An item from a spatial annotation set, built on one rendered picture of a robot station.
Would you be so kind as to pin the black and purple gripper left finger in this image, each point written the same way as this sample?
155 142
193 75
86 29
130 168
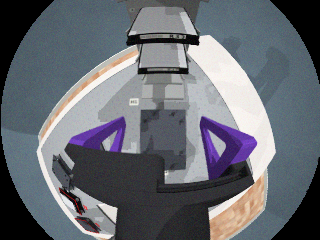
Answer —
94 137

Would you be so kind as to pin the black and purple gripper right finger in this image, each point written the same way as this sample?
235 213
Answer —
239 146

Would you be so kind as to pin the grey slotted shelf rack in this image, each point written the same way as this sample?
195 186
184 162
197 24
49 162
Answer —
162 86

